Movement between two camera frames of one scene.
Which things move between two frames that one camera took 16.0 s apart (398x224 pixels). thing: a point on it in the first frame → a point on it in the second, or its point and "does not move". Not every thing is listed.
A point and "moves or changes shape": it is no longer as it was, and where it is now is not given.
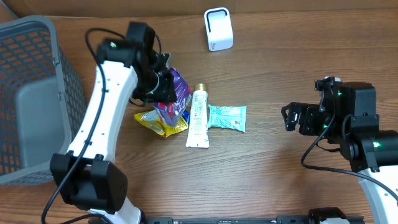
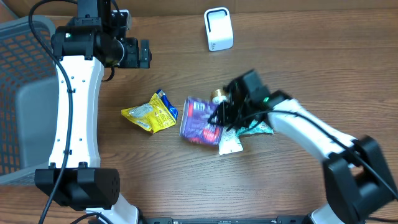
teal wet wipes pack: x=232 y=117 moves or changes shape
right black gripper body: x=314 y=122 → x=234 y=114
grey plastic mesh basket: x=42 y=102 does not move
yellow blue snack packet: x=152 y=121 → x=155 y=116
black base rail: x=254 y=220 does not move
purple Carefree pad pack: x=170 y=112 → x=195 y=127
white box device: x=219 y=28 does not move
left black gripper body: x=165 y=90 → x=132 y=57
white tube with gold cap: x=198 y=134 → x=229 y=141
